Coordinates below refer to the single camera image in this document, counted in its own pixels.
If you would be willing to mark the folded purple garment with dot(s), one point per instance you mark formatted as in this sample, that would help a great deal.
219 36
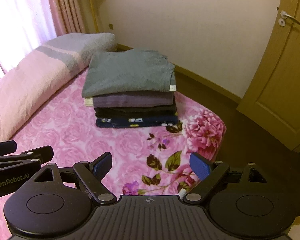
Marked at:
133 99

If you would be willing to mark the folded cream garment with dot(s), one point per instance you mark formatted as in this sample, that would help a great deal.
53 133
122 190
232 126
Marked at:
88 102

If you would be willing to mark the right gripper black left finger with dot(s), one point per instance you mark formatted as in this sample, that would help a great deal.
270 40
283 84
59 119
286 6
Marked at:
56 201

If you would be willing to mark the pink striped curtain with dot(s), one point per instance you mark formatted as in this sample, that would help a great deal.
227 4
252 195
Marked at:
66 16

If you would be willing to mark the folded navy patterned garment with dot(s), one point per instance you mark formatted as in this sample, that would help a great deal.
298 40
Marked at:
136 122

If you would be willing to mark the folded black garment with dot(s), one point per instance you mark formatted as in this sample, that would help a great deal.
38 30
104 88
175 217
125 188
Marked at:
135 112

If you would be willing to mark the pink and grey duvet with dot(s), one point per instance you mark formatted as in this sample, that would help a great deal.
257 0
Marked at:
25 88

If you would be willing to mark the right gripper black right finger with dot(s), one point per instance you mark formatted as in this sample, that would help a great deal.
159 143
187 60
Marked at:
241 203

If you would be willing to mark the sheer pink window curtain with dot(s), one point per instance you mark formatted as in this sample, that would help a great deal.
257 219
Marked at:
24 25

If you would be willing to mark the olive wooden door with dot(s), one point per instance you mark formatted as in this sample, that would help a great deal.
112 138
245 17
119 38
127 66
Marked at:
273 97

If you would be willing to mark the pink rose bed blanket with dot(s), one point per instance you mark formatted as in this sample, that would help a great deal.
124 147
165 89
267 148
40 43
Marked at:
148 160

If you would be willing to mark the silver door handle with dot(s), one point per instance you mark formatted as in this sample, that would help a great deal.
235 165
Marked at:
284 16

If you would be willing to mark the folded grey-green garment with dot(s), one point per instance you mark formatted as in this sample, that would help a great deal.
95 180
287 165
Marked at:
128 71

